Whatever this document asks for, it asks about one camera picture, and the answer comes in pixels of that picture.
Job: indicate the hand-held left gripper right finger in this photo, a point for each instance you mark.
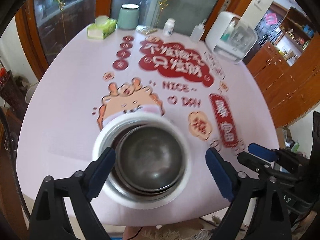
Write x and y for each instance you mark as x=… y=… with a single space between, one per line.
x=220 y=175

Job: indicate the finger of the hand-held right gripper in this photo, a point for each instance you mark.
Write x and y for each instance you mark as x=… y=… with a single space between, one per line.
x=261 y=151
x=250 y=161

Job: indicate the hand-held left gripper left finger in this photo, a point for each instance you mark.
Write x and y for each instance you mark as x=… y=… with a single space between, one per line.
x=102 y=172

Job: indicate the white plate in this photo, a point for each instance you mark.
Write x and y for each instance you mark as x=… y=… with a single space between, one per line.
x=101 y=142

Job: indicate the large steel bowl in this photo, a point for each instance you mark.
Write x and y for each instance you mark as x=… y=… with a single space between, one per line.
x=117 y=140

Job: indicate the small steel bowl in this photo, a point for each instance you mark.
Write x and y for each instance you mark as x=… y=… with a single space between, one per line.
x=150 y=157

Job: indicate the cardboard box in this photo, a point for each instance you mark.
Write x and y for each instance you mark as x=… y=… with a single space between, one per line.
x=281 y=135

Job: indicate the wooden side table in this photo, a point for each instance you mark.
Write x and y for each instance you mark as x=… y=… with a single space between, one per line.
x=18 y=140

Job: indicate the white pot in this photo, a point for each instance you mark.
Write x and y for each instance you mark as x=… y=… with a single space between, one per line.
x=31 y=92

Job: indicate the white bottle with teal base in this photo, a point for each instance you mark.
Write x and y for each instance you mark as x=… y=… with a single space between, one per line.
x=226 y=36

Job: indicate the red lidded dark jar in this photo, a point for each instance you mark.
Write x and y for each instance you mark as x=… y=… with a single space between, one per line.
x=12 y=92

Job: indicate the dark entry door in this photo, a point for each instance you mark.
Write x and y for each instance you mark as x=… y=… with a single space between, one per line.
x=265 y=30

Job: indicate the white countertop sterilizer cabinet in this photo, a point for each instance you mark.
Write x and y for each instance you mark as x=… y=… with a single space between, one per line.
x=215 y=35

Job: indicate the pink paper door decoration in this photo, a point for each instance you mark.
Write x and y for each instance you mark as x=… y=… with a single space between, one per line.
x=271 y=18

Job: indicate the clear squeeze bottle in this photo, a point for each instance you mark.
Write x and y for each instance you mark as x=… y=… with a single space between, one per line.
x=197 y=32

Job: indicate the green tissue box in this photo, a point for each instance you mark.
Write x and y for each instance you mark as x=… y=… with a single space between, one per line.
x=105 y=28

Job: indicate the silver blister pack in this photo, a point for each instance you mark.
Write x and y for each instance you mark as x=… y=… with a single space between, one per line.
x=146 y=30

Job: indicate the white pill bottle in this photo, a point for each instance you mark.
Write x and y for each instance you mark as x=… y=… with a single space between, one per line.
x=168 y=28

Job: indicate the mint green canister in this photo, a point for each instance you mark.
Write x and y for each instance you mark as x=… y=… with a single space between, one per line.
x=128 y=17

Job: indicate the glass door with gold ornament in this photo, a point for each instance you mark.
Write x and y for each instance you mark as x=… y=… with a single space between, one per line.
x=75 y=12
x=190 y=0

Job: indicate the wooden wall cabinet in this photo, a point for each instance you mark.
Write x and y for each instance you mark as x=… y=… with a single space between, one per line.
x=287 y=85

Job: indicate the white wall switch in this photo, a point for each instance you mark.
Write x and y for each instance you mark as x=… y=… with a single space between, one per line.
x=258 y=3

